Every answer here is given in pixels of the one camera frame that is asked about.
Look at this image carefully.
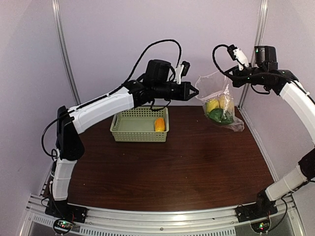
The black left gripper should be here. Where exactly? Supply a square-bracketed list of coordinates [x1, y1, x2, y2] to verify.
[154, 81, 199, 101]

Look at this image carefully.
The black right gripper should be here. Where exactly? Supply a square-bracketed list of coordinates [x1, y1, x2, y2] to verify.
[225, 63, 266, 88]

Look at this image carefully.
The clear zip top bag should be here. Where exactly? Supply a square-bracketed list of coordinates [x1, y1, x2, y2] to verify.
[195, 71, 244, 132]

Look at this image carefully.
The toy green yellow mango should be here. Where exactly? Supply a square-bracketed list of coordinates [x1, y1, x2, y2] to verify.
[205, 99, 220, 113]

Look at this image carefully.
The toy potato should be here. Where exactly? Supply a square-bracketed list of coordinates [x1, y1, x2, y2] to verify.
[219, 95, 234, 111]

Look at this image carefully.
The toy bok choy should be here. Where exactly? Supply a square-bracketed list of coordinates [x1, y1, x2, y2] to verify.
[208, 108, 234, 125]

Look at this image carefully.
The toy orange mango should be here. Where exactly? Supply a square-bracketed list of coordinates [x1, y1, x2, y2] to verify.
[154, 118, 165, 132]

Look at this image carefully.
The green plastic basket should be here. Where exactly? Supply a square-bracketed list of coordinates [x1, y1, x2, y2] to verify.
[110, 106, 169, 143]

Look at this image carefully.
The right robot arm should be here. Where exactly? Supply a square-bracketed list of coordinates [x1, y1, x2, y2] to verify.
[227, 45, 315, 217]

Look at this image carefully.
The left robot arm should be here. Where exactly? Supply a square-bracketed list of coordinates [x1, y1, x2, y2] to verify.
[49, 59, 199, 218]

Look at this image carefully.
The right circuit board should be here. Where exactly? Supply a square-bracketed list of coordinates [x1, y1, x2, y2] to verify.
[251, 219, 271, 234]

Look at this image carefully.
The circuit board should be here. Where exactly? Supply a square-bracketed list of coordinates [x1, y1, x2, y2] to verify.
[251, 219, 271, 234]
[52, 219, 74, 234]

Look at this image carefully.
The left circuit board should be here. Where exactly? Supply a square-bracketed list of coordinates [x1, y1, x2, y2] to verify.
[52, 219, 74, 234]

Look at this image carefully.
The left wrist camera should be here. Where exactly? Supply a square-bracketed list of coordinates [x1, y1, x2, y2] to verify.
[174, 61, 190, 85]

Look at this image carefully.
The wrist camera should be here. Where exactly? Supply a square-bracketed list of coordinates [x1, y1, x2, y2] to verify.
[227, 44, 250, 70]
[174, 61, 190, 85]

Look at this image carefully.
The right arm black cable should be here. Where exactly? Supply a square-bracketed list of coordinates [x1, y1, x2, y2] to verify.
[212, 44, 237, 77]

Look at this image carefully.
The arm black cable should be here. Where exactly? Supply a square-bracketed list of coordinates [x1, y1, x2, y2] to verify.
[41, 38, 183, 158]
[212, 44, 237, 77]

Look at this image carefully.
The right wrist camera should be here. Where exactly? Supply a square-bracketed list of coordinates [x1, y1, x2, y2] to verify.
[227, 44, 250, 70]

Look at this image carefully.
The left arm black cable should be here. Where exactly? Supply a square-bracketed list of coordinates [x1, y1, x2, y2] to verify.
[41, 38, 183, 158]

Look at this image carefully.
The right aluminium frame post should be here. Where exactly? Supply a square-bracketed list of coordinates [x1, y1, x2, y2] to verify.
[238, 0, 269, 110]

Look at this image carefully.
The aluminium frame post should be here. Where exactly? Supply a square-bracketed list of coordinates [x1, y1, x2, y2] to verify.
[51, 0, 81, 105]
[238, 0, 269, 110]

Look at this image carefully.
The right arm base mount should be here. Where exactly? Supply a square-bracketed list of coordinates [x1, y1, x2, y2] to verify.
[235, 203, 278, 223]

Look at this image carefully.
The front aluminium rail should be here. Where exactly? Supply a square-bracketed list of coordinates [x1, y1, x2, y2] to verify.
[17, 195, 306, 236]

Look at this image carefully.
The left aluminium frame post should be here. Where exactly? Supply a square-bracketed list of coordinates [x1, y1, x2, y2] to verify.
[51, 0, 81, 105]

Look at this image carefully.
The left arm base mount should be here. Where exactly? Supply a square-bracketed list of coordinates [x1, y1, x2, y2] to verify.
[45, 205, 88, 223]

